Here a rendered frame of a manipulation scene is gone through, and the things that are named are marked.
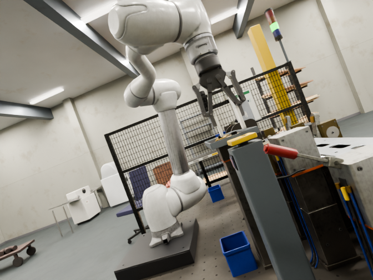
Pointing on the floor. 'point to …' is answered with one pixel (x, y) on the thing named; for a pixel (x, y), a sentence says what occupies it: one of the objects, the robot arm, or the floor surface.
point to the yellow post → (266, 60)
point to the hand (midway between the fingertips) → (230, 123)
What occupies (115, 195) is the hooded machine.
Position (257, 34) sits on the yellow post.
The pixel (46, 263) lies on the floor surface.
